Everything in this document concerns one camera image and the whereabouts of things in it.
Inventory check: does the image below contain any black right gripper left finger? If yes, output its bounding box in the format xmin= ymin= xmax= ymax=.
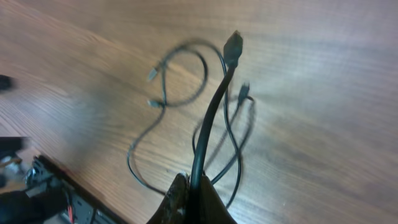
xmin=147 ymin=173 xmax=189 ymax=224

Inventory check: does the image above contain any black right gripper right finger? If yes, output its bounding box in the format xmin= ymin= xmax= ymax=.
xmin=199 ymin=175 xmax=236 ymax=224

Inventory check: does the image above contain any thin black cable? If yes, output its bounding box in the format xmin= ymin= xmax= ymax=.
xmin=126 ymin=37 xmax=256 ymax=209

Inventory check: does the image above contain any thick black usb cable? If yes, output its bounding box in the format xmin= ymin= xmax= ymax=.
xmin=189 ymin=30 xmax=244 ymax=190

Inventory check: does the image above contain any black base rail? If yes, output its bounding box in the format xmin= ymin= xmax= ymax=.
xmin=24 ymin=156 xmax=126 ymax=224

